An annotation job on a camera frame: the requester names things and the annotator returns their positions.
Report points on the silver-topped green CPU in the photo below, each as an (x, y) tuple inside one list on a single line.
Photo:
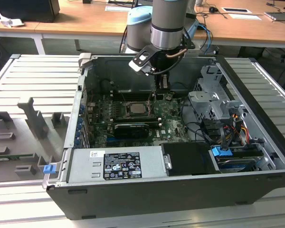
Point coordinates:
[(136, 108)]

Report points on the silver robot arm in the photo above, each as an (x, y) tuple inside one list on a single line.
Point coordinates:
[(167, 14)]

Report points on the CPU socket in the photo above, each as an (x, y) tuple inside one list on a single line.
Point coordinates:
[(126, 110)]

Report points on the blue slot latch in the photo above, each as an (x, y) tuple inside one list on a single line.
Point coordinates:
[(80, 124), (79, 143), (82, 108), (78, 134)]

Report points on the round coin cell battery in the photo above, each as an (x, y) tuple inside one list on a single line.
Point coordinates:
[(168, 97)]

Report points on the green motherboard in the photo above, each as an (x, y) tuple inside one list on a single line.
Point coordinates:
[(180, 111)]

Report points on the silver metal drive cage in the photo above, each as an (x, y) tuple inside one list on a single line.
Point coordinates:
[(204, 98)]

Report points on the wooden office desk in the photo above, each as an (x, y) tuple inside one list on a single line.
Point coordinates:
[(228, 31), (31, 26)]

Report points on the black computer mouse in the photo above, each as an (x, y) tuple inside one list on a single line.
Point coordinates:
[(213, 9)]

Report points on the black graphics card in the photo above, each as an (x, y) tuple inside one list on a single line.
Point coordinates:
[(130, 131)]

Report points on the grey plastic case latch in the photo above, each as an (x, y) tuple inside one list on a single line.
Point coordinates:
[(84, 59)]

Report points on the white desk grommet plate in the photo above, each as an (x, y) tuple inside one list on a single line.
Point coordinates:
[(236, 10)]

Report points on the white paper sheet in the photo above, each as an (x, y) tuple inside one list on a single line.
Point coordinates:
[(245, 16)]

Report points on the hard disk in blue carrier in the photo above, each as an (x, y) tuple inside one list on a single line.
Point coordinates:
[(222, 152)]

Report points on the grey laptop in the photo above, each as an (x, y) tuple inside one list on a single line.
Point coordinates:
[(280, 16)]

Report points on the grey power supply unit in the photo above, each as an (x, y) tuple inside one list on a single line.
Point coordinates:
[(85, 164)]

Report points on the black PC case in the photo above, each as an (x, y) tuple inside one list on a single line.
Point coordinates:
[(156, 197)]

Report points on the black computer tower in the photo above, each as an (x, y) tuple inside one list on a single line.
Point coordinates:
[(26, 10)]

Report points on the blue case latch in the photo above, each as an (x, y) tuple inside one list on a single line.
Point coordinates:
[(49, 169)]

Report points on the crumpled white paper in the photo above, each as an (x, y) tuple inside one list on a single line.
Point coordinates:
[(10, 21)]

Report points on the grey parts rack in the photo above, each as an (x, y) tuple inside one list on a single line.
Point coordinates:
[(21, 147)]

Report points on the green RAM stick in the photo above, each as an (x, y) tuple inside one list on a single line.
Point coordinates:
[(14, 157)]

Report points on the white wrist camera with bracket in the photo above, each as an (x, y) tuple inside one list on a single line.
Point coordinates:
[(135, 66)]

